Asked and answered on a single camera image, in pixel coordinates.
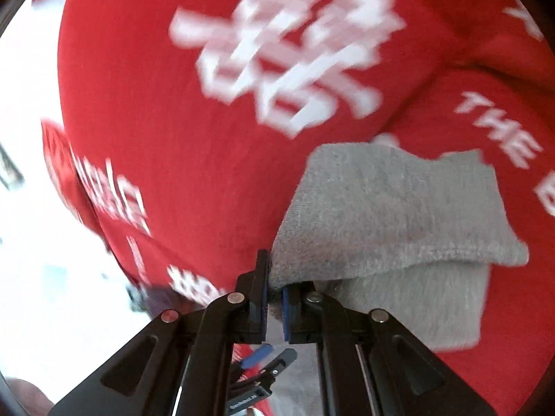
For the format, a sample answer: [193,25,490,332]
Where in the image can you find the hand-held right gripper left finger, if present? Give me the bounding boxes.
[48,249,272,416]

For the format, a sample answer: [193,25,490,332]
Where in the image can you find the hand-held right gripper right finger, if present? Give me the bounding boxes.
[280,281,497,416]

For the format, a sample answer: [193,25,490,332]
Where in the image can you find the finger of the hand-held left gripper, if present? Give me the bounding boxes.
[259,348,298,376]
[240,344,275,369]

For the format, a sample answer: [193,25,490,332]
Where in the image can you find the grey fuzzy sweater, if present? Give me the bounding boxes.
[264,141,530,416]

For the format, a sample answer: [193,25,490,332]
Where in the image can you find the red printed blanket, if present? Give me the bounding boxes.
[32,0,555,416]

